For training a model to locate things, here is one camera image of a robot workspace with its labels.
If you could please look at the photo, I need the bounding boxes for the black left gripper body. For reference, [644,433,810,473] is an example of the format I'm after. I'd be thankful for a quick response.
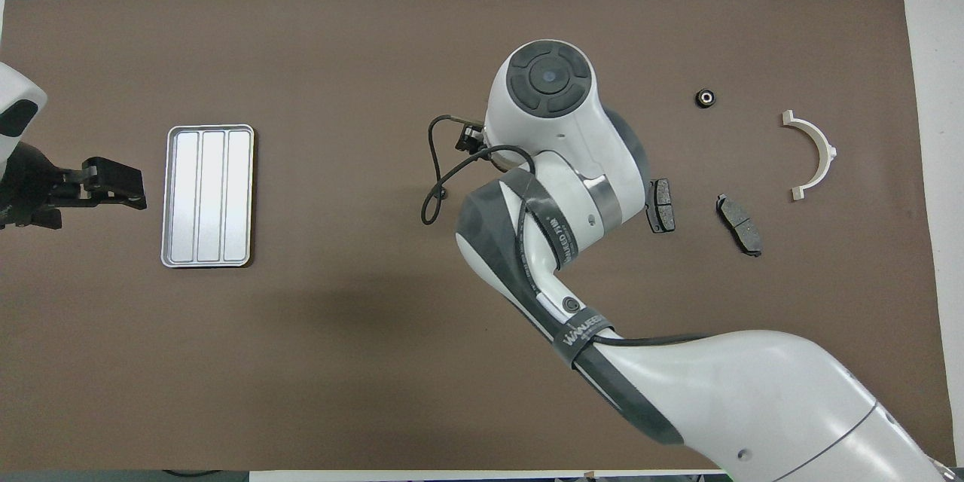
[0,143,65,230]

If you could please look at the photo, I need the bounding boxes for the silver metal tray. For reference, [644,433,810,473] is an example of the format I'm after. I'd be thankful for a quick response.
[160,124,255,269]

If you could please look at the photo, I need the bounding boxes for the brown table mat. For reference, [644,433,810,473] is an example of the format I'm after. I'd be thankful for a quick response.
[0,0,957,471]

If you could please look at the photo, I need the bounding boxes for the short grey brake pad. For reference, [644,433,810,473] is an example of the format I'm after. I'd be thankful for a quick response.
[646,178,676,234]

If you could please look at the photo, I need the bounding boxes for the long grey brake pad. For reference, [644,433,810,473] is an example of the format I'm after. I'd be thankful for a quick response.
[715,194,763,258]

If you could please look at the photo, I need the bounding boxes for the white curved plastic bracket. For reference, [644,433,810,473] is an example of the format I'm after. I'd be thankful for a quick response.
[782,110,837,203]

